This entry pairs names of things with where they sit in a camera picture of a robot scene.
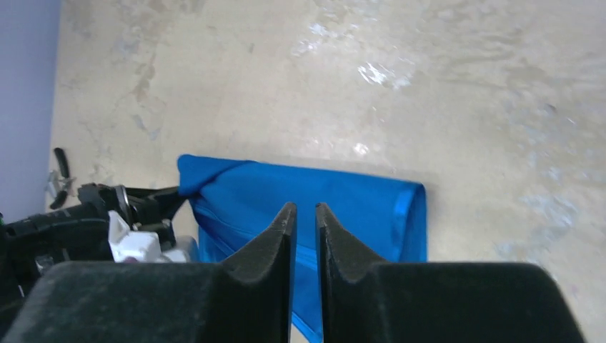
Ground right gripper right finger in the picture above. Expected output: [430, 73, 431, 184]
[316, 203, 585, 342]

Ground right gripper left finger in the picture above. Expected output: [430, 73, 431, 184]
[4, 203, 297, 342]

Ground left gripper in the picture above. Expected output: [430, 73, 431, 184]
[114, 185, 186, 247]

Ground blue cloth napkin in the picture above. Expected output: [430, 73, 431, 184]
[177, 154, 427, 342]

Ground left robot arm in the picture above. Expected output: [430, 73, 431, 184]
[1, 183, 185, 331]

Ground small tool at left edge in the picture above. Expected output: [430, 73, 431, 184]
[45, 170, 61, 199]

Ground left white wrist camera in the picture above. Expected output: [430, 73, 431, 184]
[107, 211, 199, 263]

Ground black handled pliers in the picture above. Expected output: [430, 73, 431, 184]
[49, 147, 73, 210]

